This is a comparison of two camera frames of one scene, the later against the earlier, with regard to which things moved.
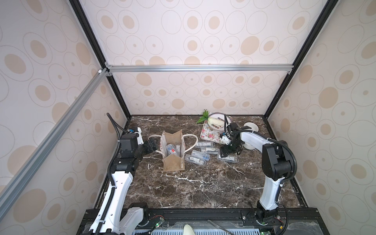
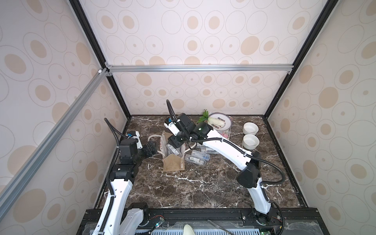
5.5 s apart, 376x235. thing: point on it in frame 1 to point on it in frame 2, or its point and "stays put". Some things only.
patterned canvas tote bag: x=173 y=149 stays put
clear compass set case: x=205 y=156 stays put
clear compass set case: x=228 y=158 to x=173 y=150
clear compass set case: x=213 y=151 stays put
